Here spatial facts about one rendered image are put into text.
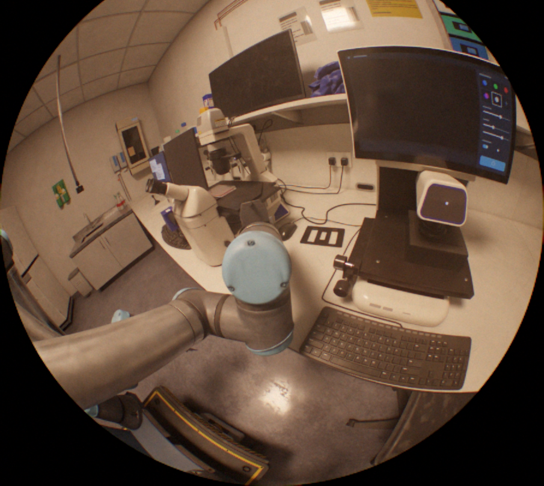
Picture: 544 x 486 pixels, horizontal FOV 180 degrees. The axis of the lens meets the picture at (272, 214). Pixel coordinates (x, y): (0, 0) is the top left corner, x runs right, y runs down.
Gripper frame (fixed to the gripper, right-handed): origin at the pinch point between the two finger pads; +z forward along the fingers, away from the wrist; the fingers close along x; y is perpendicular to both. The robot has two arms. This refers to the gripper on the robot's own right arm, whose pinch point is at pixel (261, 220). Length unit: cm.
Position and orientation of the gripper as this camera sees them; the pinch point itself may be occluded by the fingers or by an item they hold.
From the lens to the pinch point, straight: 56.8
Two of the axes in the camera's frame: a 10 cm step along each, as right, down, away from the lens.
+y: 2.4, 9.7, 0.7
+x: 9.7, -2.4, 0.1
